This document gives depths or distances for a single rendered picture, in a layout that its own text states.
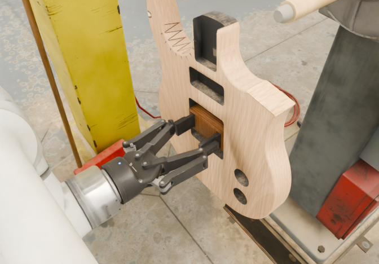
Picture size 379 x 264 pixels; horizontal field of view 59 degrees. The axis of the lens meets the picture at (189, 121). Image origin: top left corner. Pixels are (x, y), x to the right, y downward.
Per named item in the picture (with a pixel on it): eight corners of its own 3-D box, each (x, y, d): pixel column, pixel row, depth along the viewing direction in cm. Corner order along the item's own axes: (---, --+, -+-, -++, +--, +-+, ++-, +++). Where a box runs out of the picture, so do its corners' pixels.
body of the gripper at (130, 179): (104, 184, 61) (147, 159, 65) (127, 215, 56) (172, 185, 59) (93, 157, 56) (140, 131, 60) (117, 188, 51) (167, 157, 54)
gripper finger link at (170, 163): (140, 161, 57) (142, 166, 56) (202, 144, 59) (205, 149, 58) (144, 175, 59) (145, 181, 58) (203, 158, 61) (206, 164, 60)
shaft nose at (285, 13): (287, 23, 49) (277, 11, 49) (296, 13, 46) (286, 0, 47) (278, 28, 48) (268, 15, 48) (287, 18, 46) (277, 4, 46)
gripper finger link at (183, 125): (177, 136, 66) (175, 134, 66) (205, 120, 69) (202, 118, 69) (176, 125, 64) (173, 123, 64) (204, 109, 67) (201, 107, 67)
